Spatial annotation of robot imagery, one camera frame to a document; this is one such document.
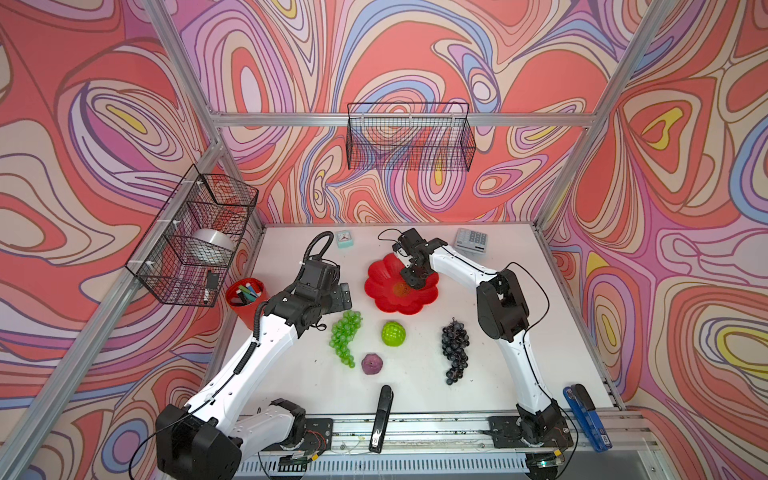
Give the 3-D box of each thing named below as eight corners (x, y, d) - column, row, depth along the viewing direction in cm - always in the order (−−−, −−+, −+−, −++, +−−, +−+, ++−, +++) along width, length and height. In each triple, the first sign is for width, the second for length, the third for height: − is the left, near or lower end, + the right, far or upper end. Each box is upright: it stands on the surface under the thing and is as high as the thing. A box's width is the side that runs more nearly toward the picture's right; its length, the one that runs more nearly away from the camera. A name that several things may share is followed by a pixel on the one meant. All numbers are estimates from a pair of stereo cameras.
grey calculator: (453, 247, 115) (455, 242, 112) (456, 231, 120) (457, 226, 118) (484, 253, 113) (486, 248, 110) (485, 237, 118) (487, 232, 116)
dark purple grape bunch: (446, 384, 82) (449, 380, 79) (439, 324, 94) (441, 318, 91) (473, 384, 82) (476, 380, 79) (462, 324, 94) (465, 318, 91)
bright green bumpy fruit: (389, 351, 88) (389, 343, 84) (379, 334, 92) (379, 326, 87) (406, 341, 90) (407, 333, 86) (396, 325, 94) (396, 316, 89)
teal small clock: (334, 248, 115) (333, 244, 113) (336, 234, 120) (336, 230, 118) (352, 248, 115) (352, 244, 113) (354, 234, 120) (353, 230, 118)
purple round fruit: (362, 374, 84) (361, 368, 81) (362, 359, 87) (361, 353, 83) (382, 374, 84) (382, 368, 81) (382, 359, 87) (382, 353, 83)
